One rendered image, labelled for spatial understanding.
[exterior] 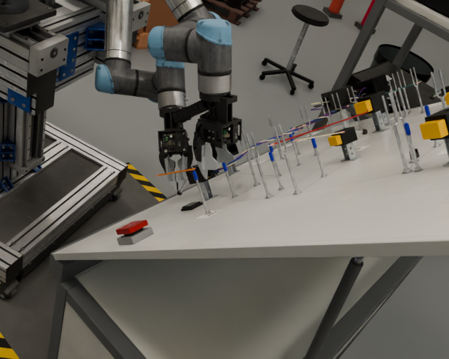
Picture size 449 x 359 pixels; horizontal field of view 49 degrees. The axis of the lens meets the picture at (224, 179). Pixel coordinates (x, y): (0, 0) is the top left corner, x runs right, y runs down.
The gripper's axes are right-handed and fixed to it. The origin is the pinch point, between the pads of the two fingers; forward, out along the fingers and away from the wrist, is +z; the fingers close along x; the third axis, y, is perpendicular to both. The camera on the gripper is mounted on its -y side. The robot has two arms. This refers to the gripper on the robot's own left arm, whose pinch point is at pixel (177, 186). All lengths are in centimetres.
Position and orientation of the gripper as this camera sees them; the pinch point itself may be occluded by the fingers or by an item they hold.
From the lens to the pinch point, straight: 131.3
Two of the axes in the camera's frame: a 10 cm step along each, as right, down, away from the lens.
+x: 10.0, -0.7, -0.2
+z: 0.7, 9.9, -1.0
